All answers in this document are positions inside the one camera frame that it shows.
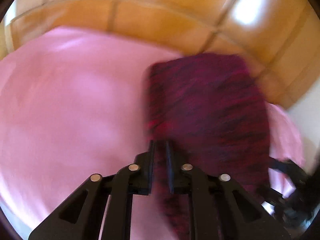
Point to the pink bed cover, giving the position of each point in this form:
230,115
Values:
74,102

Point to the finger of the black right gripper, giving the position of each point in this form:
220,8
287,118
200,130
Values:
294,173
271,196

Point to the dark red floral knit garment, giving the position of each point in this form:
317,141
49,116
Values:
209,107

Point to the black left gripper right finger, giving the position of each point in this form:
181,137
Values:
218,208

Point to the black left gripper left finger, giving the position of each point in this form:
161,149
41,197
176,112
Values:
101,207

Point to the wooden panelled headboard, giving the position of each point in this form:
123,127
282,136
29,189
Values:
278,38

